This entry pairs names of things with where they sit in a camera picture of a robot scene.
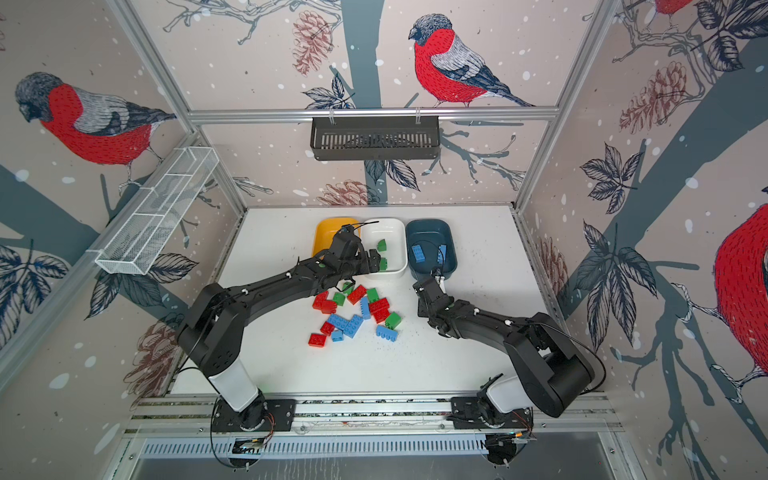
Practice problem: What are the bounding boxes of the red lego brick bottom left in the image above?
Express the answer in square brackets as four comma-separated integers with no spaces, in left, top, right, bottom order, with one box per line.
[308,333,328,348]

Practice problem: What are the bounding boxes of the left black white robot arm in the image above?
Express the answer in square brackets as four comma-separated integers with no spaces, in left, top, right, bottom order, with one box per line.
[176,224,381,414]

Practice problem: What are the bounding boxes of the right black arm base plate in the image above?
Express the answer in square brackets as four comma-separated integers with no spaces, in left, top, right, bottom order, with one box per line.
[446,396,533,431]

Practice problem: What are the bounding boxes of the blue long lego brick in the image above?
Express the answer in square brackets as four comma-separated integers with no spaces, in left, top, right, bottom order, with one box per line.
[437,244,447,264]

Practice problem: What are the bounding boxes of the yellow plastic bin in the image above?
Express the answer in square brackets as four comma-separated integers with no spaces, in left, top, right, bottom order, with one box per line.
[312,217,358,255]

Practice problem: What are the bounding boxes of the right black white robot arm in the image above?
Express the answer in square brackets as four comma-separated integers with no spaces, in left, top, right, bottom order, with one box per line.
[413,278,596,425]

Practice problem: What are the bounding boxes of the blue lego brick bottom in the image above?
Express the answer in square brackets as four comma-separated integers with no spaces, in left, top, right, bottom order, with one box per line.
[376,325,398,342]

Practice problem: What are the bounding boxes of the blue large lego cluster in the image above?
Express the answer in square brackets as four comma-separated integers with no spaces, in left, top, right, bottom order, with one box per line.
[327,314,364,338]

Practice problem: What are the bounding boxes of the red lego brick 2x4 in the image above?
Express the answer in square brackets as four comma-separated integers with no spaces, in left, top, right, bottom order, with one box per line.
[347,285,367,304]

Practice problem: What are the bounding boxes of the red lego bricks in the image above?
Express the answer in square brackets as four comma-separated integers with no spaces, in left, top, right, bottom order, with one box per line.
[369,298,391,324]

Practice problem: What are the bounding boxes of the blue lego brick 2x4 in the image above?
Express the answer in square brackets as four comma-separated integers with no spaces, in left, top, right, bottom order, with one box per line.
[411,245,425,264]

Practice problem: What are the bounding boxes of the white plastic bin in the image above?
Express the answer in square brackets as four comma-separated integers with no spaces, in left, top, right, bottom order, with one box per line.
[359,218,408,280]

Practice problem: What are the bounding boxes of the white mesh wall shelf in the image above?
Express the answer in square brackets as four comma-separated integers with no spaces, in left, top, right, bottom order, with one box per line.
[95,146,219,275]

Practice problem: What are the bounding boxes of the dark teal plastic bin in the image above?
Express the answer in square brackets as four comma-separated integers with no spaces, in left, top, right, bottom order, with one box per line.
[405,218,458,281]

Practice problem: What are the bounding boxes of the blue upright lego brick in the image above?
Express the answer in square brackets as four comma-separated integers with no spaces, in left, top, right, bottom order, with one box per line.
[360,297,371,320]

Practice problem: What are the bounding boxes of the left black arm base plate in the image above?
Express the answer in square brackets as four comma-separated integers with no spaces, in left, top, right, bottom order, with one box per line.
[210,399,297,433]

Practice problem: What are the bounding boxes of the red small lego brick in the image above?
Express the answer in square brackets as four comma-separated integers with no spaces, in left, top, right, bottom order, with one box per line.
[320,321,336,336]

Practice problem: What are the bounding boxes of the black wire wall basket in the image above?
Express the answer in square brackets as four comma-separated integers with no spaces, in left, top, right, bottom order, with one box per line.
[310,116,441,161]

